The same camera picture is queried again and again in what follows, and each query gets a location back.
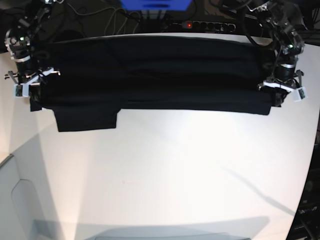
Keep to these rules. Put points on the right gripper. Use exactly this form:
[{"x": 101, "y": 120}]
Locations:
[{"x": 33, "y": 70}]

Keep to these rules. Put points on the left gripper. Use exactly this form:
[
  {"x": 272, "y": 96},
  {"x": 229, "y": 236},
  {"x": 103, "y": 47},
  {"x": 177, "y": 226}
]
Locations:
[{"x": 283, "y": 80}]

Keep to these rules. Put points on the black T-shirt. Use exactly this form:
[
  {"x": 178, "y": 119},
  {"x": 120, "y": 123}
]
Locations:
[{"x": 100, "y": 77}]

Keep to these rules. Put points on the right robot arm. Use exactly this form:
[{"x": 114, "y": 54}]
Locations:
[{"x": 20, "y": 40}]

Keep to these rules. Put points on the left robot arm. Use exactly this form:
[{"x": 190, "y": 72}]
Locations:
[{"x": 286, "y": 43}]

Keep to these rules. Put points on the black power strip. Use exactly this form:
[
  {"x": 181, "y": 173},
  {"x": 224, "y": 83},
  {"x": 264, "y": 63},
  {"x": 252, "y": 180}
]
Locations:
[{"x": 208, "y": 26}]

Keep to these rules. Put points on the blue box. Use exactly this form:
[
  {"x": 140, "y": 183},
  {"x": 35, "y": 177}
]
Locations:
[{"x": 170, "y": 5}]

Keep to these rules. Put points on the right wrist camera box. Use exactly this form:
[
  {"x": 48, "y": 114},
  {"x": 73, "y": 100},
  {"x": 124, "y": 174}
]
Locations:
[{"x": 21, "y": 90}]

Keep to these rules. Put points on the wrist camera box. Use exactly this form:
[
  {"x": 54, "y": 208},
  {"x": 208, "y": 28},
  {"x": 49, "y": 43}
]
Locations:
[
  {"x": 299, "y": 94},
  {"x": 21, "y": 90}
]

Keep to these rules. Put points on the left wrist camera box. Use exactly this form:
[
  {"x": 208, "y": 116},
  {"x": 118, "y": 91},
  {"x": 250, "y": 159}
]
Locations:
[{"x": 299, "y": 94}]

